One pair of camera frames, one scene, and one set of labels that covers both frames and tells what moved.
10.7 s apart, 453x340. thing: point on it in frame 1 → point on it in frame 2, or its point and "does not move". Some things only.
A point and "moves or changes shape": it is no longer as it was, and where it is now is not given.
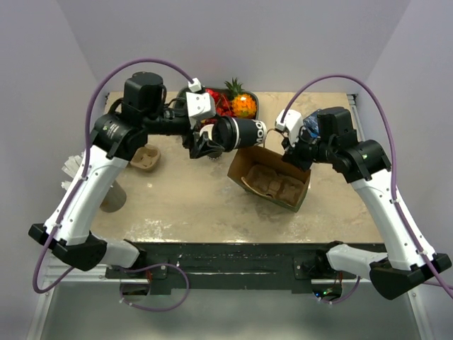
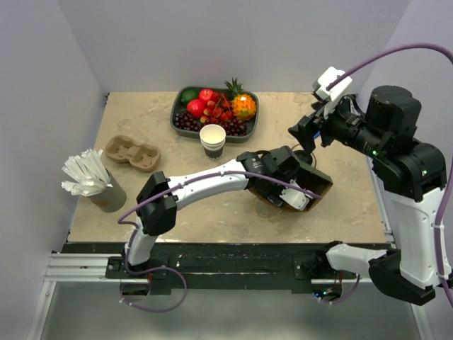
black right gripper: (292, 154) → (310, 125)
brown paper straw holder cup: (115, 198) does not move
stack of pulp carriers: (146, 157) does not move
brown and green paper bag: (267, 176) moves or changes shape
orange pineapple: (243, 105) does not move
